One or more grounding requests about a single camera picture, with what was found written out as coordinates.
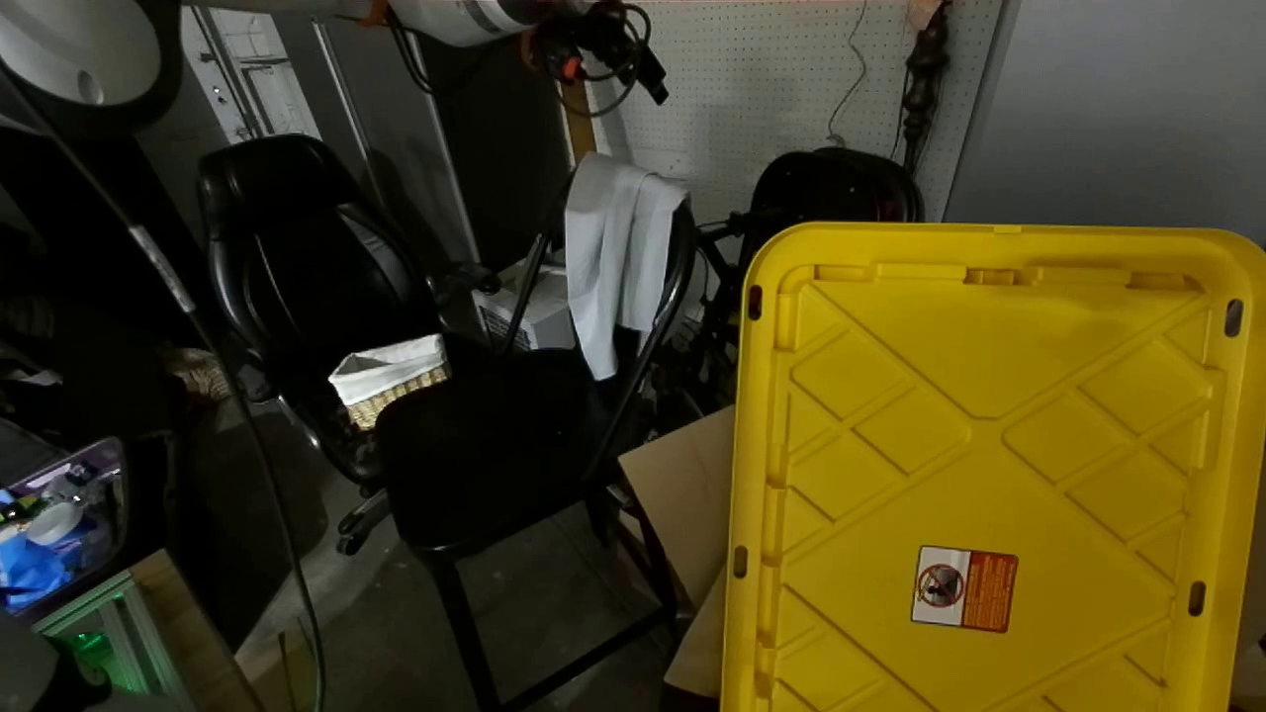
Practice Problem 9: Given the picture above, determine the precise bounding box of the clear plastic storage bin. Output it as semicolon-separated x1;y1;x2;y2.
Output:
0;437;130;614

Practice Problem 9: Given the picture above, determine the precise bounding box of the black office chair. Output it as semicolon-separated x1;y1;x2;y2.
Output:
197;134;440;553

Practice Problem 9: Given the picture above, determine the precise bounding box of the white lined wicker basket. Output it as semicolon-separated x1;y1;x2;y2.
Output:
327;331;452;431

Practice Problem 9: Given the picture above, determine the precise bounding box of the hanging black cable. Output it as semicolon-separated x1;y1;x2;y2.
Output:
896;0;956;175

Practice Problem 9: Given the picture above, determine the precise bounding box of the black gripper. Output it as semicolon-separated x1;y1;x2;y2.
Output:
561;0;670;101

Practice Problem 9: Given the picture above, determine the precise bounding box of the black metal folding chair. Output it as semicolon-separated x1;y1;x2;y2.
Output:
376;205;696;712

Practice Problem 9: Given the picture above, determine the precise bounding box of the brown cardboard box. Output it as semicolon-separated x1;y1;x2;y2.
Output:
619;407;733;700

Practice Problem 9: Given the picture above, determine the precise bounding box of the black folded chair at wall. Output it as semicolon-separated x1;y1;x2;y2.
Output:
739;147;927;259

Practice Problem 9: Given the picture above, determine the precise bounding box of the white towel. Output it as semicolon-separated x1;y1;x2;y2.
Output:
561;155;689;379

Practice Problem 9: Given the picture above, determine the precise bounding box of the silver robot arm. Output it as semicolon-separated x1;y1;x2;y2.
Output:
0;0;670;134

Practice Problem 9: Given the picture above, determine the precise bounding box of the yellow plastic bin lid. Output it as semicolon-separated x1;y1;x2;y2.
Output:
721;223;1266;712

